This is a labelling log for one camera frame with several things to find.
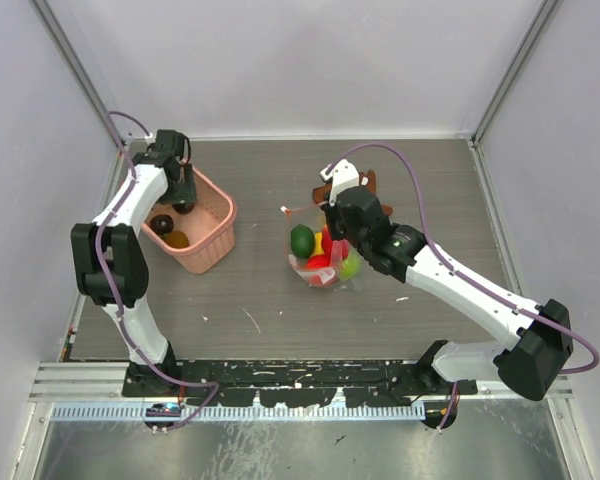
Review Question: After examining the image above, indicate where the dark brown round fruit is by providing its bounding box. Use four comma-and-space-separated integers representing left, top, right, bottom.
149, 214, 175, 237

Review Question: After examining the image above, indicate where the white slotted cable duct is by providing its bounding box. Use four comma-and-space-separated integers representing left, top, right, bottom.
50, 401, 425, 422

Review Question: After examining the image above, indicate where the small yellow orange fruit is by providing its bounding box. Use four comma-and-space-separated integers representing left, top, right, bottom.
162, 230, 190, 249

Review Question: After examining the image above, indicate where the clear zip top bag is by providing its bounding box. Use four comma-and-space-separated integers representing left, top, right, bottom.
280, 205, 363, 291

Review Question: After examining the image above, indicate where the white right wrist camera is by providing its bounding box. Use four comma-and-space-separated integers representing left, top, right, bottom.
320, 158, 360, 206

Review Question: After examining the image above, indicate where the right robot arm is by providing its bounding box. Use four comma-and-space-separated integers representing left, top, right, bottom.
320, 186, 573, 401

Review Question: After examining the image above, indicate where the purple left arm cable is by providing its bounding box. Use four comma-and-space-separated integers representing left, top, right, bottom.
94, 110, 220, 431

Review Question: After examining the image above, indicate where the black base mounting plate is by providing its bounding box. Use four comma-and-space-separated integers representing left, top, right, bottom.
122, 360, 452, 408

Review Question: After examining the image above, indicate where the brown cloth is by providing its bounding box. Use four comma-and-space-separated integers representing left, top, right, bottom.
311, 170, 393, 216

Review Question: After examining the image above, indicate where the pink plastic basket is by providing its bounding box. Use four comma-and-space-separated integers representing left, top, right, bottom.
142, 168, 237, 274

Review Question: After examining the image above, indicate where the dark green lime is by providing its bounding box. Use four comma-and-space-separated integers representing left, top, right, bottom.
290, 224, 315, 259

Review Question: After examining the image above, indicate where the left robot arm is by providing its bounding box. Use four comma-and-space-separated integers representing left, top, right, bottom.
70, 130, 197, 396

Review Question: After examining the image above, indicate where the light green apple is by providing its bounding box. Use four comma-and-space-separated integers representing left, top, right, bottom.
339, 252, 361, 281

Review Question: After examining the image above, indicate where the aluminium frame rail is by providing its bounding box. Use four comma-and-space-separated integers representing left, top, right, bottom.
28, 357, 574, 401

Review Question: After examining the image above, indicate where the red tomato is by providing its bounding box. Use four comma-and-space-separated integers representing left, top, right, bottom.
321, 225, 349, 259

